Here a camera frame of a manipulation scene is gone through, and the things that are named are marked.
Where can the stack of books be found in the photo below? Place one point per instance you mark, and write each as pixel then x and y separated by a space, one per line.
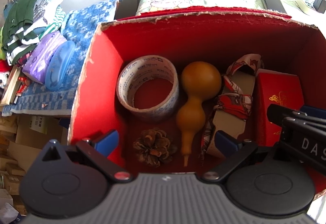
pixel 13 84

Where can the blue plastic case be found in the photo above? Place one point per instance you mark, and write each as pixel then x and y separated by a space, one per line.
pixel 58 65

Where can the black flat device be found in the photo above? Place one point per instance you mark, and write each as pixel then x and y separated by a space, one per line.
pixel 273 5

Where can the beige box with patterned ribbon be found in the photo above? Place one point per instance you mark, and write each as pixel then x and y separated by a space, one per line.
pixel 232 108

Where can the purple tissue pack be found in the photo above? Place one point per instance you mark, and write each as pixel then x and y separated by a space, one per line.
pixel 36 66

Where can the small red gift box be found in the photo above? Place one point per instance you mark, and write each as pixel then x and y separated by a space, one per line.
pixel 272 87

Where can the white power strip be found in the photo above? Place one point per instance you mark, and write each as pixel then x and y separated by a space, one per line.
pixel 304 4

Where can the pile of folded clothes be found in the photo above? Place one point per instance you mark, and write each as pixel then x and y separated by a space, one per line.
pixel 26 23

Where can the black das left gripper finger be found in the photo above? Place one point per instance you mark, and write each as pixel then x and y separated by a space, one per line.
pixel 277 113

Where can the brown pine cone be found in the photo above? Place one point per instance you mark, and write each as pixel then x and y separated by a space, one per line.
pixel 154 147

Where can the red cardboard box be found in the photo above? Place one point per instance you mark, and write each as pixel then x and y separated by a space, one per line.
pixel 216 35

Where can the red plush toy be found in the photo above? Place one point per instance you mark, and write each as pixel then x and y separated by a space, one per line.
pixel 4 67

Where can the brown gourd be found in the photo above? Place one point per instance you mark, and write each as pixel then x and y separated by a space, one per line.
pixel 201 81

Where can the clear printed tape roll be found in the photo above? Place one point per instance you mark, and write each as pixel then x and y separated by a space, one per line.
pixel 148 87

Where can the cardboard boxes stack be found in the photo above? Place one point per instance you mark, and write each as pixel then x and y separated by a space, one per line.
pixel 24 136

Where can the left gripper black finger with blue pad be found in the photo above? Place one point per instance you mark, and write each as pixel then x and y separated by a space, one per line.
pixel 259 180
pixel 66 181

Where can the grey power adapter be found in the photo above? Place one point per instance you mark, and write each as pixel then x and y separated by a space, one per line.
pixel 320 6

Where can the blue white checkered towel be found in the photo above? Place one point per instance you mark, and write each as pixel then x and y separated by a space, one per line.
pixel 79 26

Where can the green frog plush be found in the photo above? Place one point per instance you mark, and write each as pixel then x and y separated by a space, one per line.
pixel 2 51

